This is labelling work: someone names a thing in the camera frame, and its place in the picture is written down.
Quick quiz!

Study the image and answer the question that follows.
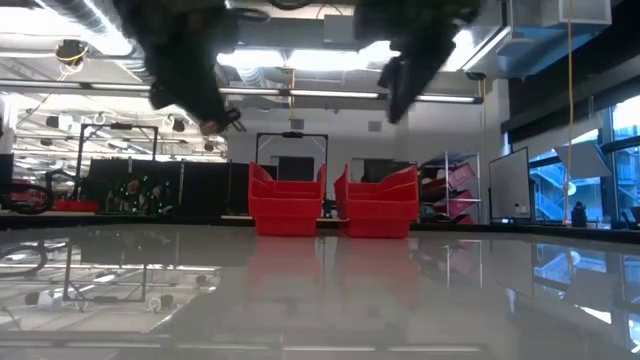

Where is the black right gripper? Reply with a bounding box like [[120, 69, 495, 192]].
[[352, 0, 484, 126]]

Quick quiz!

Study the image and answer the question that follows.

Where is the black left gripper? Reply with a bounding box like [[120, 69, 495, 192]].
[[119, 0, 243, 132]]

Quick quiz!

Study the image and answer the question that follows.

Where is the long ceiling strip light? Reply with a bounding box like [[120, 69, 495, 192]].
[[288, 88, 477, 105], [0, 79, 281, 97]]

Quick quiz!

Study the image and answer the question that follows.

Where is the bright ceiling light panel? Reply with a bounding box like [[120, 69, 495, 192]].
[[214, 39, 401, 72]]

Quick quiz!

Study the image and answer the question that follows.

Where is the red shelf bin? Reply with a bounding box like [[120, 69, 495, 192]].
[[432, 162, 477, 194], [433, 188, 476, 219]]

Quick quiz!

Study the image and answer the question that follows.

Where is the metal shelf rack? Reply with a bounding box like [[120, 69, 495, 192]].
[[418, 149, 484, 225]]

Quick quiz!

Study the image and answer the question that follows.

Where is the red plastic bin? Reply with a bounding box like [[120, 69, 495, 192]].
[[333, 163, 421, 239], [247, 160, 327, 238]]

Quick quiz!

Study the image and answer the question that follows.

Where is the whiteboard on stand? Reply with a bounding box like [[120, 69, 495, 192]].
[[487, 146, 532, 224]]

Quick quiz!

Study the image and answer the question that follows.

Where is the grey hanging panel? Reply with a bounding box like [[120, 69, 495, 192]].
[[551, 140, 613, 180]]

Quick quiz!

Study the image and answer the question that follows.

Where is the white ceiling box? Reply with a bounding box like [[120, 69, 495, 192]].
[[542, 0, 613, 29]]

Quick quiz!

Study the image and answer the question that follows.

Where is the dark bottle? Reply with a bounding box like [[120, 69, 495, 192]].
[[571, 200, 588, 229]]

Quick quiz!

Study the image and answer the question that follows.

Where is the black metal frame rig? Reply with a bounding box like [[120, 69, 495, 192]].
[[74, 122, 160, 201], [254, 131, 330, 166]]

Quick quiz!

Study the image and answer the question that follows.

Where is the black partition wall panel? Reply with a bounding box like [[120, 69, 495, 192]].
[[85, 157, 251, 221]]

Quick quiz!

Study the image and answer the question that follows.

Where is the black ceiling cable reel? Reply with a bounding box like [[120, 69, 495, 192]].
[[53, 38, 91, 67]]

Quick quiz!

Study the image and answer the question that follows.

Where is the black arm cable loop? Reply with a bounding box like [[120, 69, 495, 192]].
[[0, 169, 79, 217]]

